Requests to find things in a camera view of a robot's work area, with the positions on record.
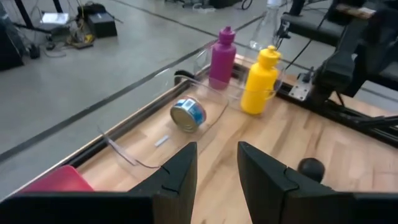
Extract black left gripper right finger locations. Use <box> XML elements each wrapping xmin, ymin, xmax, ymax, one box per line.
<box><xmin>237</xmin><ymin>141</ymin><xmax>398</xmax><ymax>224</ymax></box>

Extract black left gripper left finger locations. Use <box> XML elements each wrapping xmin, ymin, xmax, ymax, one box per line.
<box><xmin>0</xmin><ymin>141</ymin><xmax>198</xmax><ymax>224</ymax></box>

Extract dark toy plum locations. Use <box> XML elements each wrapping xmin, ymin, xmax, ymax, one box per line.
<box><xmin>297</xmin><ymin>157</ymin><xmax>326</xmax><ymax>184</ymax></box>

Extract small blue red label can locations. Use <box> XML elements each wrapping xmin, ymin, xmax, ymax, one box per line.
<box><xmin>169</xmin><ymin>96</ymin><xmax>207</xmax><ymax>134</ymax></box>

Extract yellow plastic squeeze bottle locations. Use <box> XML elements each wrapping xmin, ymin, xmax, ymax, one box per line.
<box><xmin>239</xmin><ymin>45</ymin><xmax>282</xmax><ymax>116</ymax></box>

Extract purple plastic squeeze bottle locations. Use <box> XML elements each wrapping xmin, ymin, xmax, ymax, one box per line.
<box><xmin>208</xmin><ymin>26</ymin><xmax>238</xmax><ymax>91</ymax></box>

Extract clear bottle with white cap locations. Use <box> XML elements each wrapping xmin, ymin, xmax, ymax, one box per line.
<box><xmin>248</xmin><ymin>0</ymin><xmax>283</xmax><ymax>62</ymax></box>

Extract pink plastic bin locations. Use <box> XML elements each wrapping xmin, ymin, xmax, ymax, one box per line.
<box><xmin>17</xmin><ymin>164</ymin><xmax>95</xmax><ymax>194</ymax></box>

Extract small white label strip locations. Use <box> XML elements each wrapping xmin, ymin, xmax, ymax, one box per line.
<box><xmin>154</xmin><ymin>134</ymin><xmax>170</xmax><ymax>148</ymax></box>

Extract black box on floor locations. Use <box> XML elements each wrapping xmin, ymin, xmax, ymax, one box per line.
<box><xmin>86</xmin><ymin>11</ymin><xmax>119</xmax><ymax>39</ymax></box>

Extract black aluminium rig frame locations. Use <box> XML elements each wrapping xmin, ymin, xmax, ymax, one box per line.
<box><xmin>62</xmin><ymin>60</ymin><xmax>398</xmax><ymax>169</ymax></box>

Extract metal mounting bracket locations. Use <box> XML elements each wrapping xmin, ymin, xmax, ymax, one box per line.
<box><xmin>287</xmin><ymin>72</ymin><xmax>315</xmax><ymax>103</ymax></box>

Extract tangled floor cables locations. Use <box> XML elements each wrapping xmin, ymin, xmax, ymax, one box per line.
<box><xmin>27</xmin><ymin>17</ymin><xmax>96</xmax><ymax>58</ymax></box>

